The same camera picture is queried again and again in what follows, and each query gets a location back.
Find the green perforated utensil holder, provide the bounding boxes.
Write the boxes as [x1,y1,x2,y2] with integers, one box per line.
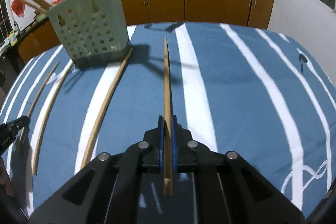
[47,0,131,69]

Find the person's left hand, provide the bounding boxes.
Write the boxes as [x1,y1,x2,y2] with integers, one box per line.
[0,157,13,197]

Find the lower wooden kitchen cabinets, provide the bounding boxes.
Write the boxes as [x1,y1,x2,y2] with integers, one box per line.
[19,0,274,68]

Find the red bag hanging on wall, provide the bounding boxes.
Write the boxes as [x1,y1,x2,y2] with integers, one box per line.
[11,0,25,18]

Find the blue white striped tablecloth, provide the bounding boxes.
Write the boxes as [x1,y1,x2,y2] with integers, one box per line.
[1,23,335,216]

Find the green bowl on counter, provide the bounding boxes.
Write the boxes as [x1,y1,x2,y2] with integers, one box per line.
[34,12,48,23]

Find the yellow detergent bottle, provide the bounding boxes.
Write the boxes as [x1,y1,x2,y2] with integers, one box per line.
[7,31,17,46]

